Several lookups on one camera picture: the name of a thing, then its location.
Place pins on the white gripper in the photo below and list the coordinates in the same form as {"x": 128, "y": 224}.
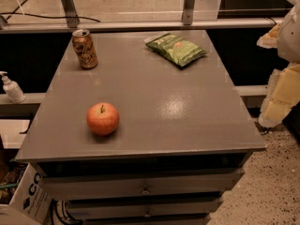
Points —
{"x": 290, "y": 37}

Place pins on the orange soda can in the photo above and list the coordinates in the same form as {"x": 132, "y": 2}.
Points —
{"x": 84, "y": 48}

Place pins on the green chip bag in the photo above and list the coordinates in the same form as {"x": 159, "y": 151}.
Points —
{"x": 176, "y": 49}

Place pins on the grey drawer cabinet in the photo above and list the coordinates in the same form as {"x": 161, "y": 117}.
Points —
{"x": 182, "y": 140}

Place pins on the red apple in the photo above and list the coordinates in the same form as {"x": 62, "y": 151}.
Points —
{"x": 102, "y": 118}

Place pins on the white pump bottle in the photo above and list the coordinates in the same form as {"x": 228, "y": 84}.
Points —
{"x": 12, "y": 89}

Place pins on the white cardboard box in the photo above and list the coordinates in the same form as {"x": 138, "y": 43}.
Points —
{"x": 29, "y": 204}

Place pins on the metal railing frame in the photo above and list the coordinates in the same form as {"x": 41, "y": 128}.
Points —
{"x": 51, "y": 16}

